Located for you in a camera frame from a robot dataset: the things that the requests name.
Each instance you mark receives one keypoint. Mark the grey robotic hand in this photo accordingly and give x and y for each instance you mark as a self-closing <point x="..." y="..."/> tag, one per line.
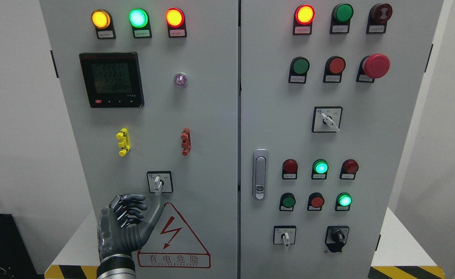
<point x="123" y="228"/>

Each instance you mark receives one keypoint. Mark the white rotary switch door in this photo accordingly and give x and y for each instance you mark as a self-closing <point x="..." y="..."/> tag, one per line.
<point x="162" y="179"/>

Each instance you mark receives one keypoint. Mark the silver black robot forearm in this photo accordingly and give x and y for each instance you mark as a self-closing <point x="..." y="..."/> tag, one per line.
<point x="118" y="266"/>

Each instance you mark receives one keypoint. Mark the yellow indicator light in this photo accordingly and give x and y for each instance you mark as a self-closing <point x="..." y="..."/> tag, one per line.
<point x="103" y="23"/>

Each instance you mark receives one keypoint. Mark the white platform with hazard stripes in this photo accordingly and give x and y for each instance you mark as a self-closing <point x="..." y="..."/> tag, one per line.
<point x="398" y="256"/>

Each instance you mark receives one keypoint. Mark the red electric hazard sticker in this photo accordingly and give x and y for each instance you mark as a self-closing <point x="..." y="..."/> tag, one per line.
<point x="173" y="244"/>

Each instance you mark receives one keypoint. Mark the yellow terminal clip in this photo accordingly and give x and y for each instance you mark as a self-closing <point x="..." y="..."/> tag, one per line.
<point x="123" y="141"/>

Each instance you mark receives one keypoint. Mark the red terminal clip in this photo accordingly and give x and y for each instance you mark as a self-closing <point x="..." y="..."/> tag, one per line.
<point x="186" y="141"/>

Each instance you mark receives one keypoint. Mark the black box with antenna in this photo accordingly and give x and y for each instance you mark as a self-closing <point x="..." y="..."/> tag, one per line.
<point x="15" y="262"/>

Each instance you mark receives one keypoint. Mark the left grey cabinet door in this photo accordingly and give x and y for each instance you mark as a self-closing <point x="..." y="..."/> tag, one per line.
<point x="205" y="189"/>

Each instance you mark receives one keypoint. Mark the grey cabinet door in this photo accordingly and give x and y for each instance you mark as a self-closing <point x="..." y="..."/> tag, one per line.
<point x="277" y="116"/>
<point x="205" y="189"/>

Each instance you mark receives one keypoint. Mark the black digital power meter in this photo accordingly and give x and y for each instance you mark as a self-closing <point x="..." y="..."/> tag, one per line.
<point x="112" y="79"/>

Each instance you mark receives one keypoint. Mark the small clear lamp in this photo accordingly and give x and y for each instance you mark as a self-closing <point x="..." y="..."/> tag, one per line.
<point x="180" y="80"/>

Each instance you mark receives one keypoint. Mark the green push button lower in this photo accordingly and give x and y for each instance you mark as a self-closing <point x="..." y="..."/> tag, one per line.
<point x="287" y="202"/>

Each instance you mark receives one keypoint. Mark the dark red indicator left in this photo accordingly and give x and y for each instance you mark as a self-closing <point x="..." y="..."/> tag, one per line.
<point x="289" y="169"/>

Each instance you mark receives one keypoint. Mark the dark red indicator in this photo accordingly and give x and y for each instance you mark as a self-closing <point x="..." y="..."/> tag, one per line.
<point x="289" y="169"/>
<point x="349" y="169"/>

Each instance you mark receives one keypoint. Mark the red push button lower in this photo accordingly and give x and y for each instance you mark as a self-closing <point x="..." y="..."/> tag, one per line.
<point x="315" y="202"/>

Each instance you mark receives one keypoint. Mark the red push button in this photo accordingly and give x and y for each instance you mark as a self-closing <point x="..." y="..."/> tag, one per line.
<point x="315" y="202"/>
<point x="333" y="69"/>

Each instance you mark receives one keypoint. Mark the lit green indicator middle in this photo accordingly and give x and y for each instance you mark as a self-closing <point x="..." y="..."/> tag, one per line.
<point x="320" y="169"/>

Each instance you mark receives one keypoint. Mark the green indicator light top left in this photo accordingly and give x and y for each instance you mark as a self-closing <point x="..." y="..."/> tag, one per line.
<point x="140" y="23"/>

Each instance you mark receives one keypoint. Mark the red indicator light top left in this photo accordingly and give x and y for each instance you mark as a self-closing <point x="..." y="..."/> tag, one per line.
<point x="176" y="23"/>

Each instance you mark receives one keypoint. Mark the lit green push button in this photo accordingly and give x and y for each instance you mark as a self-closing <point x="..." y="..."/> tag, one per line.
<point x="343" y="202"/>

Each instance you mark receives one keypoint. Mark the dark red indicator right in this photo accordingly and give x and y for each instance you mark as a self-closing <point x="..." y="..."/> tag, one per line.
<point x="349" y="169"/>

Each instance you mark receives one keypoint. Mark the green push button upper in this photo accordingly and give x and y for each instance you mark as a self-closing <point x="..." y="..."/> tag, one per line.
<point x="299" y="68"/>

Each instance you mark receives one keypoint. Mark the right grey cabinet door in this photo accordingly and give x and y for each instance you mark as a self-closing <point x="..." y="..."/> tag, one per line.
<point x="277" y="116"/>

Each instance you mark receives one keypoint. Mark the red push button upper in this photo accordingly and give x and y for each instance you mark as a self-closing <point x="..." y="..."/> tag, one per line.
<point x="333" y="69"/>

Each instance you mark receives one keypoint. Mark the lit red indicator right door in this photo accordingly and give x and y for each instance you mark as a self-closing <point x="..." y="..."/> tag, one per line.
<point x="303" y="20"/>

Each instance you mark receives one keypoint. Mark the red emergency stop button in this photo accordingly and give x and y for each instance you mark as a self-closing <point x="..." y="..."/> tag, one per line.
<point x="372" y="67"/>

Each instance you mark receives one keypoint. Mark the green indicator top right door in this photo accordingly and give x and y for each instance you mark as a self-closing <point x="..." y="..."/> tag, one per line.
<point x="340" y="18"/>

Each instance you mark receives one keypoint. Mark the dark red buzzer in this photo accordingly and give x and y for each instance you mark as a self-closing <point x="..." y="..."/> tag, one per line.
<point x="378" y="17"/>

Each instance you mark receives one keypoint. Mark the silver door handle lock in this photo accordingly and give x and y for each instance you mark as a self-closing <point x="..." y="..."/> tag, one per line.
<point x="260" y="157"/>

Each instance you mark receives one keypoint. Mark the white rotary switch lower right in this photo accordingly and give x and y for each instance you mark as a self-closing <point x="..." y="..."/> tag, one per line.
<point x="284" y="235"/>

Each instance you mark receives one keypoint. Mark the white rotary switch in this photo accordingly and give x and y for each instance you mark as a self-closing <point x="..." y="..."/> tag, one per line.
<point x="284" y="235"/>
<point x="327" y="119"/>

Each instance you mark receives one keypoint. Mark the black rotary switch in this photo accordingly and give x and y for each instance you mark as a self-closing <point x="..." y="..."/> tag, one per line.
<point x="336" y="238"/>

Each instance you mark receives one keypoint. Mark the white rotary switch upper right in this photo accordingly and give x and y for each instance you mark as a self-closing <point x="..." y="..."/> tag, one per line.
<point x="327" y="119"/>

